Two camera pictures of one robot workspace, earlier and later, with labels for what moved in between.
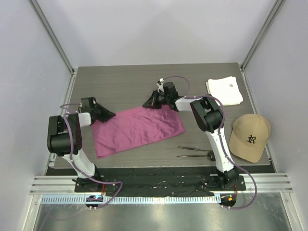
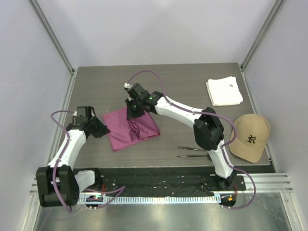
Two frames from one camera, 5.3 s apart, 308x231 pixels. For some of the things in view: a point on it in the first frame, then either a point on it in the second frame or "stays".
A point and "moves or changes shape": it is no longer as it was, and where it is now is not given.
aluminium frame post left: x=48 y=27 stays
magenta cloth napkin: x=135 y=128 moves or changes shape
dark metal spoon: x=211 y=155 stays
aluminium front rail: x=65 y=185 stays
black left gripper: x=107 y=115 -> x=103 y=130
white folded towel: x=225 y=90 stays
